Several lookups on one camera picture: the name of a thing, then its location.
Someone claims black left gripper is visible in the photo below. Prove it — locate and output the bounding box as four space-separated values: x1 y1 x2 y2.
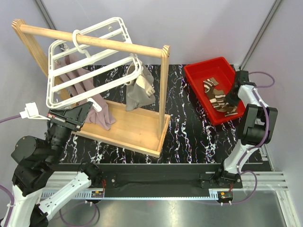
46 100 94 163

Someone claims brown striped sock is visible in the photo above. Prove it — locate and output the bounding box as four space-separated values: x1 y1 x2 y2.
206 87 237 117
203 78 219 93

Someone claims white plastic clip hanger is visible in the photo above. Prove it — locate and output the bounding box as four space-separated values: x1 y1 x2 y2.
46 17 143 109

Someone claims wooden clothes rack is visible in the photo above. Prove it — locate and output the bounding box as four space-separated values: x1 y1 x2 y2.
12 19 170 157

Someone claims grey cream sock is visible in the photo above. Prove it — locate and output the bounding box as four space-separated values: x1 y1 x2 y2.
126 61 155 111

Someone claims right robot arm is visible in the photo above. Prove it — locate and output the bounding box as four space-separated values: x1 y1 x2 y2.
212 70 278 188

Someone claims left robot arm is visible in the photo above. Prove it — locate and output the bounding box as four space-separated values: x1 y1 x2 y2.
0 101 106 227

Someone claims red plastic bin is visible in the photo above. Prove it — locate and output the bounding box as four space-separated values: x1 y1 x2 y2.
184 57 245 126

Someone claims mauve hanging cloth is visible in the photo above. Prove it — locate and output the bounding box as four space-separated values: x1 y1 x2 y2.
54 54 116 131

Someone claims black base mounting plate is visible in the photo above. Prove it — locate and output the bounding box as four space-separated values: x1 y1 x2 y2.
45 163 251 198

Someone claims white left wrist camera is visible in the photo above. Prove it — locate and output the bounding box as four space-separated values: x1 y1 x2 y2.
19 102 49 120

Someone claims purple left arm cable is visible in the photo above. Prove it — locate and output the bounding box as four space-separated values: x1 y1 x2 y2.
0 114 22 124

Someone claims white slotted cable duct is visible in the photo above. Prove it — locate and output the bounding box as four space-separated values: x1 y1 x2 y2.
73 190 219 201

